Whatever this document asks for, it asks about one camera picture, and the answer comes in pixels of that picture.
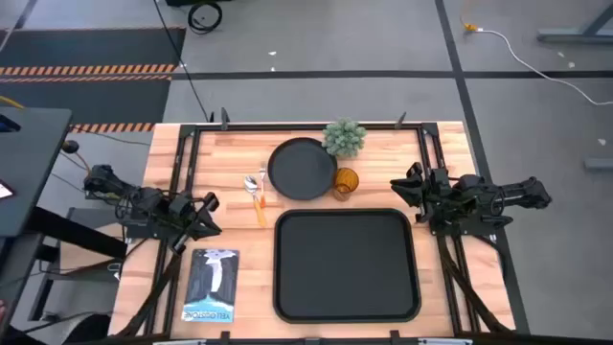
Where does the white floor cable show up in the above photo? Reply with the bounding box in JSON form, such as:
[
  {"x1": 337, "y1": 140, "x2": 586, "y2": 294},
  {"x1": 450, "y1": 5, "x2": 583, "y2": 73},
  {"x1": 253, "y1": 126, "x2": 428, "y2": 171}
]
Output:
[{"x1": 476, "y1": 28, "x2": 613, "y2": 107}]

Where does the black desk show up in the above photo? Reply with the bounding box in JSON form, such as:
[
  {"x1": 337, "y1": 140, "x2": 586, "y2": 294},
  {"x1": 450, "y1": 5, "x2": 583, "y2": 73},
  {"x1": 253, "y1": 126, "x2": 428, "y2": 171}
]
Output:
[{"x1": 0, "y1": 106, "x2": 129, "y2": 336}]

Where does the grey floor block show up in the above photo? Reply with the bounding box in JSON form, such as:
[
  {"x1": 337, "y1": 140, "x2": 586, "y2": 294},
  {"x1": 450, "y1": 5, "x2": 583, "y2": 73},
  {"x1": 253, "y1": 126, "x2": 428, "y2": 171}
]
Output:
[{"x1": 583, "y1": 157, "x2": 613, "y2": 173}]

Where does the spoon with orange handle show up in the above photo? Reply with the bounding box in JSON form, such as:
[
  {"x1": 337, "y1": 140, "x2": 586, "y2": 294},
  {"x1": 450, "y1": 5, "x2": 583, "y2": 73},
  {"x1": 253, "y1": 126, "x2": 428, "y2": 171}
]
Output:
[{"x1": 243, "y1": 174, "x2": 268, "y2": 228}]

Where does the coiled black cable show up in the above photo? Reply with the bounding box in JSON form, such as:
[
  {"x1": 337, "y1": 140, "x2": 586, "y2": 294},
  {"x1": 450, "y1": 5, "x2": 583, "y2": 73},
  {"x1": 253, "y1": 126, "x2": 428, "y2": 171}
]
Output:
[{"x1": 186, "y1": 1, "x2": 224, "y2": 35}]

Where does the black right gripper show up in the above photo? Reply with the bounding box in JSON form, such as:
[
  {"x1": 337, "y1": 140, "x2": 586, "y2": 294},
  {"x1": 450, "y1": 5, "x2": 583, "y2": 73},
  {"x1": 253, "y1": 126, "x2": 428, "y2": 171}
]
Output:
[{"x1": 390, "y1": 161, "x2": 451, "y2": 224}]

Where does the long black cable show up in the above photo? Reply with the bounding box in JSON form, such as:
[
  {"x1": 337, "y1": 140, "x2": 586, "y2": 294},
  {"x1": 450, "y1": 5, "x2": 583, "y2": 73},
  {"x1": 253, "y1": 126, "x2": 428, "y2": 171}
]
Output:
[{"x1": 152, "y1": 0, "x2": 216, "y2": 124}]

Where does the black round plate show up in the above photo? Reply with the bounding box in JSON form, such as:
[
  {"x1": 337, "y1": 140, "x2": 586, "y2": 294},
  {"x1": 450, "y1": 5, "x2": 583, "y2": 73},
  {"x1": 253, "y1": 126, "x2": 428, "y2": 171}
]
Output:
[{"x1": 266, "y1": 137, "x2": 339, "y2": 201}]

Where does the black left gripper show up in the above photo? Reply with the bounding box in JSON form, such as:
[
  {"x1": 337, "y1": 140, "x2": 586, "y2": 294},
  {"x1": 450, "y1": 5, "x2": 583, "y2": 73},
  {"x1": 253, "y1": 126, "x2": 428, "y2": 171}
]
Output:
[{"x1": 167, "y1": 191, "x2": 223, "y2": 255}]

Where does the Yellowstone book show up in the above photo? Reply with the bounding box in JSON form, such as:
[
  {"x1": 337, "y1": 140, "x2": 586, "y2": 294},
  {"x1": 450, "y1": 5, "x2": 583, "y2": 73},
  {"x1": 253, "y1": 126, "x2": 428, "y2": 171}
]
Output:
[{"x1": 181, "y1": 247, "x2": 240, "y2": 324}]

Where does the grey table foot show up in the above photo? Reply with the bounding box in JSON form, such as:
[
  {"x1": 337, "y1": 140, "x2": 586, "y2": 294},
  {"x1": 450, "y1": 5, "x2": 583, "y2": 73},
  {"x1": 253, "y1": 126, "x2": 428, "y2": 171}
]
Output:
[{"x1": 535, "y1": 0, "x2": 613, "y2": 45}]

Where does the green succulent in white pot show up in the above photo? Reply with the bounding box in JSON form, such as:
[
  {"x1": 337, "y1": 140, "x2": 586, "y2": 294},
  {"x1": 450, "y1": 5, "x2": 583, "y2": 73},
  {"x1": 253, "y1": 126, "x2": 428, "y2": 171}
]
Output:
[{"x1": 321, "y1": 117, "x2": 368, "y2": 159}]

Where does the black aluminium table frame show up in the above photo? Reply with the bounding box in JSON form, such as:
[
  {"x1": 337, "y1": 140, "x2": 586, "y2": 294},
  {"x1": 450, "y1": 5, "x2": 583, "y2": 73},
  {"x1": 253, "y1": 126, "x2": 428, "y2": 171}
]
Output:
[{"x1": 114, "y1": 122, "x2": 531, "y2": 345}]

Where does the amber glass cup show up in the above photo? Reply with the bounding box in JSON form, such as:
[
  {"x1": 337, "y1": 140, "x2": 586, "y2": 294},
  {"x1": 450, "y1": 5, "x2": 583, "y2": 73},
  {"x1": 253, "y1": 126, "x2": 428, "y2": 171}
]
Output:
[{"x1": 332, "y1": 167, "x2": 360, "y2": 202}]

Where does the black hazard-striped floor mat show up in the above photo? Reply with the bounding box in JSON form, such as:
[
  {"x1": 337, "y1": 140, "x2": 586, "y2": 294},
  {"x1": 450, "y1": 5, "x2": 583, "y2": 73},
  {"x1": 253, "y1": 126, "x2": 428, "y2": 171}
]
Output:
[{"x1": 0, "y1": 27, "x2": 188, "y2": 134}]

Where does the black rectangular tray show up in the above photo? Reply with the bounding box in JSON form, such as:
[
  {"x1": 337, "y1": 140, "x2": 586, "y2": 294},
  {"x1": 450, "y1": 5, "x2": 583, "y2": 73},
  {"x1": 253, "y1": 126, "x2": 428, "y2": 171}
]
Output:
[{"x1": 272, "y1": 207, "x2": 422, "y2": 325}]

